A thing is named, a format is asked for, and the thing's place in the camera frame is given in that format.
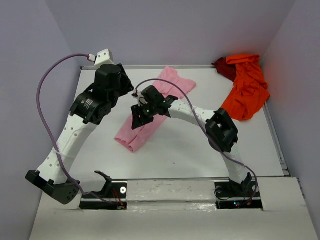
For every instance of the pink t shirt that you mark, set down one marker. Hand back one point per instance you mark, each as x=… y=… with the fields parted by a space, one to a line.
x=135 y=139

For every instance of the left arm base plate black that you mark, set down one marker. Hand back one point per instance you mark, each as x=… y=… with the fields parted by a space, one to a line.
x=114 y=200

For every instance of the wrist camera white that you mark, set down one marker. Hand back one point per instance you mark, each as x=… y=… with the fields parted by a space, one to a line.
x=103 y=57
x=139 y=97

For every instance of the metal rail table back edge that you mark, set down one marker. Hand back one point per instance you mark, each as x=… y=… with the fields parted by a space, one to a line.
x=155 y=67

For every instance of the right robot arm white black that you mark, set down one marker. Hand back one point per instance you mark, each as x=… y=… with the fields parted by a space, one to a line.
x=217 y=125

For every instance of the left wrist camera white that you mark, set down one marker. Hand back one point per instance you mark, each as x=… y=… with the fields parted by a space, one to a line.
x=103 y=57

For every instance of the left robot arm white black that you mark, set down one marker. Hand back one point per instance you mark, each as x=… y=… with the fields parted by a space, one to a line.
x=86 y=113

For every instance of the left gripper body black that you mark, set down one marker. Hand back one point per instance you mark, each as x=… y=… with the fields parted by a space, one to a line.
x=126 y=87

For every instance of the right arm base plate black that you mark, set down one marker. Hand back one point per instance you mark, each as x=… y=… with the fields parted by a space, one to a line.
x=229 y=199

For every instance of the orange t shirt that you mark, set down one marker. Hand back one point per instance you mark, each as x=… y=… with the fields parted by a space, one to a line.
x=250 y=90

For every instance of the dark red t shirt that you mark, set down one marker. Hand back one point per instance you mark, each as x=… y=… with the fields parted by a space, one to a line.
x=226 y=70

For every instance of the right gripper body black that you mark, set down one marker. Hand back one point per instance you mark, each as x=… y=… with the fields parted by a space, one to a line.
x=147 y=111

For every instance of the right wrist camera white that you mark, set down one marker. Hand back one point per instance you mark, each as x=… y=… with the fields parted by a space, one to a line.
x=139 y=97

